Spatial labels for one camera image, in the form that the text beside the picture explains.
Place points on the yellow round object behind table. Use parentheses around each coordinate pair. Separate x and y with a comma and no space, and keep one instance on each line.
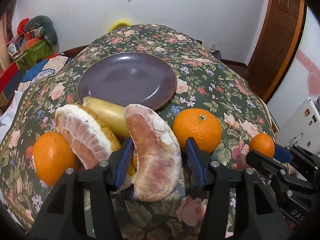
(119,24)

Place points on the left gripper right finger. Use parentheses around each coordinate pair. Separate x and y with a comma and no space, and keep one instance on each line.
(213,177)

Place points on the peeled pomelo segment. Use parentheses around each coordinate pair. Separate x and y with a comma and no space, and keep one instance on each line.
(158,153)
(87,134)

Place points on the large orange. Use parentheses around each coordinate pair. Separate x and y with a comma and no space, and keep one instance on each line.
(52,156)
(199,124)

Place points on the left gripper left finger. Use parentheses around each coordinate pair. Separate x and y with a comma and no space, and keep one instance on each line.
(105,177)

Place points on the green gift box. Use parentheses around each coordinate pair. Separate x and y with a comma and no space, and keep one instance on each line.
(36,53)

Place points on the large orange on left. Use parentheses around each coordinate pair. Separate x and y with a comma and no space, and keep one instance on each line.
(52,156)

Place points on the white appliance with stickers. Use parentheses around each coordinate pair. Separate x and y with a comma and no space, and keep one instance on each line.
(302,128)

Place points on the large orange on right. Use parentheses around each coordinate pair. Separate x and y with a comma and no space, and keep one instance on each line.
(199,124)

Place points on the patchwork quilt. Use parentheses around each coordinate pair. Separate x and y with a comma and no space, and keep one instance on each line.
(13,76)

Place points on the small mandarin orange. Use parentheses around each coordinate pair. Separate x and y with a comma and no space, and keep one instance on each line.
(263,144)

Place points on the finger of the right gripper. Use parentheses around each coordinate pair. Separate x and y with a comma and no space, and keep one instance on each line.
(265,165)
(282,154)

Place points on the purple ceramic plate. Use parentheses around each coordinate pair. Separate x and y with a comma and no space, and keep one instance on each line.
(127,78)

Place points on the floral green tablecloth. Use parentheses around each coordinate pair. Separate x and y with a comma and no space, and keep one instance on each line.
(202,82)

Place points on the brown wooden door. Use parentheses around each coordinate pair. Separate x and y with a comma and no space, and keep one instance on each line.
(277,45)

